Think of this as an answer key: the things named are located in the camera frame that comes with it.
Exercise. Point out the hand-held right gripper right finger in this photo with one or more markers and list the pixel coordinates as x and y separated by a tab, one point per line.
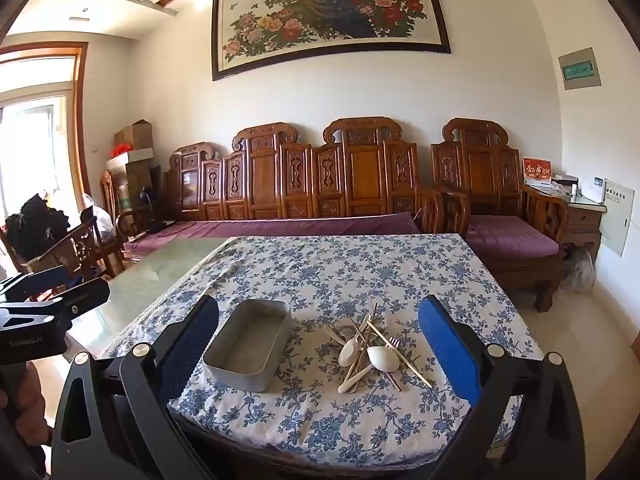
447	350

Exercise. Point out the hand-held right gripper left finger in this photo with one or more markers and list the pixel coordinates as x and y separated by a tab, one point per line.
192	340

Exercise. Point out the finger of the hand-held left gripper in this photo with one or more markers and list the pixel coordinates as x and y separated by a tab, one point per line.
75	300
35	280

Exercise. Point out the light bamboo chopstick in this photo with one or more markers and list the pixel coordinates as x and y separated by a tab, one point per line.
417	371
374	312

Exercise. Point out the white plastic fork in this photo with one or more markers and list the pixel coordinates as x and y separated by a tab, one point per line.
395	343

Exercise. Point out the rectangular metal tin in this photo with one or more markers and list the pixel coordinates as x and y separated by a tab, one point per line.
247	345

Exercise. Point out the dark brown wooden chopstick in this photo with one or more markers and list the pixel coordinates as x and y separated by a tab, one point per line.
395	384

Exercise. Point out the large white plastic spoon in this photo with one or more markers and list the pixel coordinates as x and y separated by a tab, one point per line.
382	358

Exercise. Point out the small white plastic spoon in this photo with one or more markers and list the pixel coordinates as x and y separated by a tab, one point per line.
348	353

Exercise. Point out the person's left hand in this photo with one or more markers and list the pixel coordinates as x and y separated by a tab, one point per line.
32	400

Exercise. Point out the wooden dining chair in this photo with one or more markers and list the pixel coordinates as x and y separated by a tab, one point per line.
80	250

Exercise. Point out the black bag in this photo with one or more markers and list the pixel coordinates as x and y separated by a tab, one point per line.
35	225

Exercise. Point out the white plastic bag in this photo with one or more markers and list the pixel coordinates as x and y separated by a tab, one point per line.
102	222

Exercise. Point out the black desk lamp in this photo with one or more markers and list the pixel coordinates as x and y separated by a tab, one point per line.
150	205

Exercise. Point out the purple armchair cushion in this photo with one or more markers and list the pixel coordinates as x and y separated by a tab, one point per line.
510	237

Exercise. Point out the large green-print cardboard box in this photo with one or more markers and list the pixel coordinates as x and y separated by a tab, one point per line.
135	185

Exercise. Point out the blue floral tablecloth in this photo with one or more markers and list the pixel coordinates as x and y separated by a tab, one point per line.
340	270

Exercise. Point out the purple sofa cushion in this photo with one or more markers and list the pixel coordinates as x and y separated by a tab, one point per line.
280	225

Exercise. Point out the clear plastic bag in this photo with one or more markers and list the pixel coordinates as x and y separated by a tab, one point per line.
579	272

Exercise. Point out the white flat box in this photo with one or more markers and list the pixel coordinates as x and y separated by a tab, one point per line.
135	156

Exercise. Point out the red decoration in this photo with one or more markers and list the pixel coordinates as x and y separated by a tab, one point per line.
121	150

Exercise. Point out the brown cardboard box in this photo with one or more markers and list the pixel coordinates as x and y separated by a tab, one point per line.
134	135

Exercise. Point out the long carved wooden sofa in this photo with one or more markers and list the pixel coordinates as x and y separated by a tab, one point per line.
265	175

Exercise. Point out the carved wooden armchair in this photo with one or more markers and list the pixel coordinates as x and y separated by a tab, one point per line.
480	170

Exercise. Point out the wooden side table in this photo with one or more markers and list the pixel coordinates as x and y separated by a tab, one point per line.
582	222

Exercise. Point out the red desk calendar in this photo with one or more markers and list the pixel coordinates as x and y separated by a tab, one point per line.
536	170

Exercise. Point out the framed peacock painting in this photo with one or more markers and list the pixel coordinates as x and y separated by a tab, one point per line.
330	15

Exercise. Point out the wooden door frame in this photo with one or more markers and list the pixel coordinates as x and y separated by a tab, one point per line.
82	125

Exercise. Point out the white metal wall panel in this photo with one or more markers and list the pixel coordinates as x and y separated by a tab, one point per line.
617	215

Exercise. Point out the grey wall electrical box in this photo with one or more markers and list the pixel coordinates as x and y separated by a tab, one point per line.
580	69

